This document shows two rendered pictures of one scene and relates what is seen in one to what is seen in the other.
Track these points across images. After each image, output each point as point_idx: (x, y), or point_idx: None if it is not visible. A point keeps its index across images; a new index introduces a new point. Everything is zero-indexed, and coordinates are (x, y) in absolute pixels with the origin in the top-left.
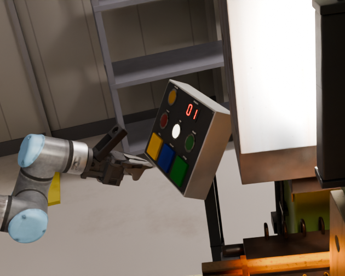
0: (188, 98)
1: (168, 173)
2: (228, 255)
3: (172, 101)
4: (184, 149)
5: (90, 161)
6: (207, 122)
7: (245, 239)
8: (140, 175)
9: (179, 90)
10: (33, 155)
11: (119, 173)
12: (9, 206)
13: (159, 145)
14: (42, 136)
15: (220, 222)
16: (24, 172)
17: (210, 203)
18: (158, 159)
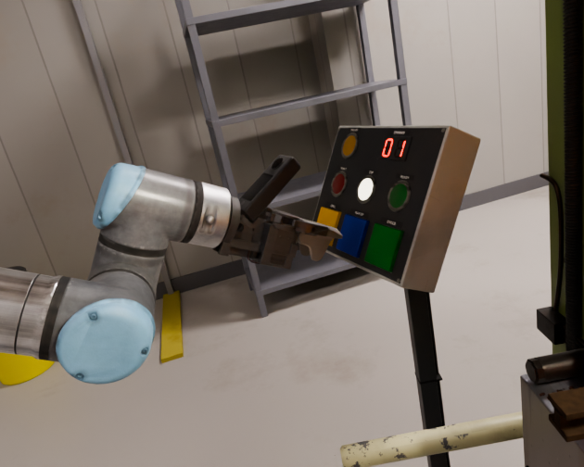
0: (381, 134)
1: (361, 258)
2: (548, 379)
3: (351, 149)
4: (388, 209)
5: (235, 218)
6: (432, 151)
7: None
8: (323, 250)
9: (362, 131)
10: (120, 196)
11: (288, 244)
12: (60, 295)
13: (336, 220)
14: (140, 166)
15: (434, 342)
16: (105, 239)
17: (420, 310)
18: (336, 242)
